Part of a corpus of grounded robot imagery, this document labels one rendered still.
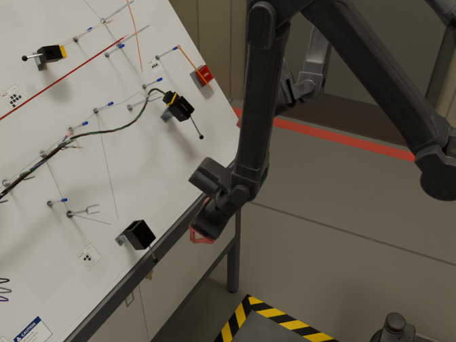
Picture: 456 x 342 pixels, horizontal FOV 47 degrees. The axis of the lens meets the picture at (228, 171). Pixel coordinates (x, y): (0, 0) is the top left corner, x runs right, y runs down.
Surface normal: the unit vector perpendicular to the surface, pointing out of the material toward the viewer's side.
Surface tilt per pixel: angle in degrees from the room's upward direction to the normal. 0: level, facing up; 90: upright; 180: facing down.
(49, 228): 54
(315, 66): 47
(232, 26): 90
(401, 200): 0
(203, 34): 90
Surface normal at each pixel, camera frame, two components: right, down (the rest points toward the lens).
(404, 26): -0.39, 0.61
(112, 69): 0.69, -0.15
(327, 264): 0.00, -0.74
